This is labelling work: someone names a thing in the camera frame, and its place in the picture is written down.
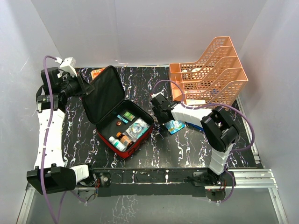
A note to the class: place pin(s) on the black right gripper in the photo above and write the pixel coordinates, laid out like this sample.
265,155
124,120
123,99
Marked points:
157,111

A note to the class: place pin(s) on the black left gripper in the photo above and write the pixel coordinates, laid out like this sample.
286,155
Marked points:
86,88

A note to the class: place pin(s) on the blue cotton swab bag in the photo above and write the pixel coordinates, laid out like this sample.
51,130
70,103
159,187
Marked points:
174,126

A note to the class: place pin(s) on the teal round tape packet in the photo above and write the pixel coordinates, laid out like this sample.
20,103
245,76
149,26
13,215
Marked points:
137,129

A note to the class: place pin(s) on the green wind oil box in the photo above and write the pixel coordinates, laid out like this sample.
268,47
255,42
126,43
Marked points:
129,116

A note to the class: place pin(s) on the small teal packet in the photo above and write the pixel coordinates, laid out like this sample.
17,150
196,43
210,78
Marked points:
122,119

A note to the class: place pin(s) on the red black medicine case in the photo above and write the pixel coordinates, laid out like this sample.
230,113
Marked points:
106,102

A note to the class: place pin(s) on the brown medicine bottle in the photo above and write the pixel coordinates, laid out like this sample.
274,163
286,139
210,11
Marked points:
124,139

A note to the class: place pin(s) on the white green pill bottle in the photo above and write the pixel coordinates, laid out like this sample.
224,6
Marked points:
117,144

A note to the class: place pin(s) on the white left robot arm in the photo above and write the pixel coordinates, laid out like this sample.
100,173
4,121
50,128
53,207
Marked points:
49,172

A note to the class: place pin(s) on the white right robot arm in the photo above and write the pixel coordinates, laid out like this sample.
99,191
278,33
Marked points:
219,128

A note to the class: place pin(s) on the orange snack packet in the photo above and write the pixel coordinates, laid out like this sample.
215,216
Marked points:
95,73

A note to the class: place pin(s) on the blue stapler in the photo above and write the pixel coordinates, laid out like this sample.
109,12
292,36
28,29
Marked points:
195,126

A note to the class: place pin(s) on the orange mesh file organizer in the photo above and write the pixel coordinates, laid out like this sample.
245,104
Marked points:
216,77

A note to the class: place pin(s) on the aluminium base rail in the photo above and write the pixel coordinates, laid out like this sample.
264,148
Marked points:
255,190

